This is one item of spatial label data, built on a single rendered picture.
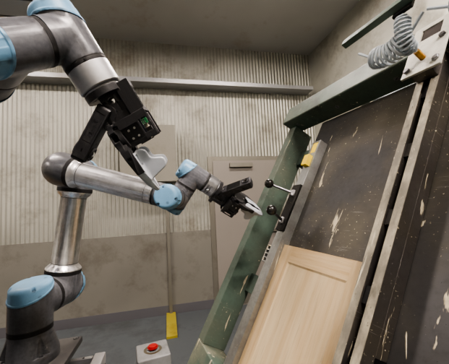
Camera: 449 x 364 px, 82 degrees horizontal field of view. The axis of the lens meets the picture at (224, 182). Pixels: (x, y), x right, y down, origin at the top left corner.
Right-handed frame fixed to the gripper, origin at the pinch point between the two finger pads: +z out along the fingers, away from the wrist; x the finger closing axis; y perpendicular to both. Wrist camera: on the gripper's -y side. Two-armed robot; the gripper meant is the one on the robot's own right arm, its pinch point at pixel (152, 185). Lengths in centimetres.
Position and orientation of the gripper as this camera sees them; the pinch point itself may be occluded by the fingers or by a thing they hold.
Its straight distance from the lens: 55.4
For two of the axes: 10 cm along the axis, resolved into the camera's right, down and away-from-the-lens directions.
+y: 8.7, -5.0, 0.2
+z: 4.7, 8.4, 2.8
